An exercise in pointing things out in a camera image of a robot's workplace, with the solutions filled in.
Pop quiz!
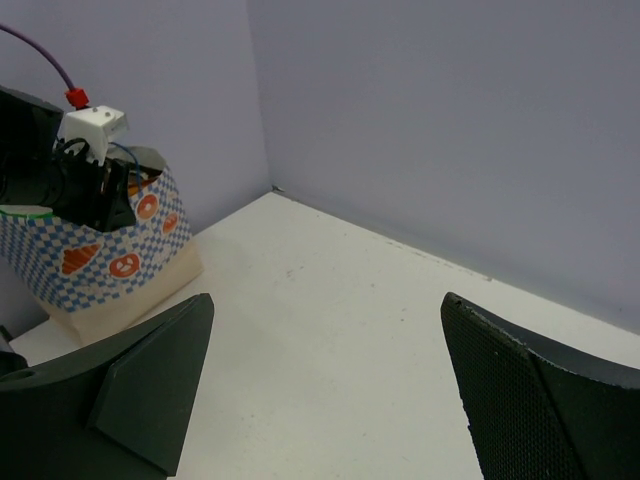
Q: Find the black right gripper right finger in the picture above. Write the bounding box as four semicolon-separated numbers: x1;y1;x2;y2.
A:
440;292;639;479

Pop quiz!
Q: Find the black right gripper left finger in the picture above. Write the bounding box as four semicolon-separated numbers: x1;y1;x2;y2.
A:
1;294;214;479

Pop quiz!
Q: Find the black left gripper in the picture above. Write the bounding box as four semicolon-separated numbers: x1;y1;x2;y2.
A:
1;160;136;231

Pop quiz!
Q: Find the blue checkered paper bag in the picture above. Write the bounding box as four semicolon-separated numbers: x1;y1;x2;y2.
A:
1;146;203;346

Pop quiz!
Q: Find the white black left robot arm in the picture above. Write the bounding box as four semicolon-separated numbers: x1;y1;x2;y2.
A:
1;88;136;232

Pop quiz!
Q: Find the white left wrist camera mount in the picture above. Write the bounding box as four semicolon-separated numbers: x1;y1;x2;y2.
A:
62;105;129;166

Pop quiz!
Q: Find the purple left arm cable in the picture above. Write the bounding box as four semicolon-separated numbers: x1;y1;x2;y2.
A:
0;23;89;109

